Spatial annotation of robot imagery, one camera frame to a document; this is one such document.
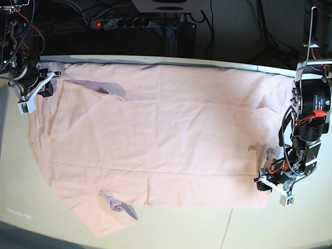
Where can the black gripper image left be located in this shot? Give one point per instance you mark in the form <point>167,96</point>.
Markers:
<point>28,76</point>

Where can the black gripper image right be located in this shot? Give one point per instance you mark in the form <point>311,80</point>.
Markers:
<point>277,172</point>

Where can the pink T-shirt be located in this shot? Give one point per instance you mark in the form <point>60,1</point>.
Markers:
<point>115,134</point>

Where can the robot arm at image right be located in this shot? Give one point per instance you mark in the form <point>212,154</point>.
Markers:
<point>307,118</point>

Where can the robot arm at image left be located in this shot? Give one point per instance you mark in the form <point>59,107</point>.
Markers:
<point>19,58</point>

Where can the metal table leg column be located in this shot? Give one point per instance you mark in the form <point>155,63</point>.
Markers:
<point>171,42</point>

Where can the black power adapter box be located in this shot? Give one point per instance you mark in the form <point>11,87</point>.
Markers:
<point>186,35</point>

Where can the black power strip red switch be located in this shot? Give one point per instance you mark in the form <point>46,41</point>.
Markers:
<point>109,24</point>

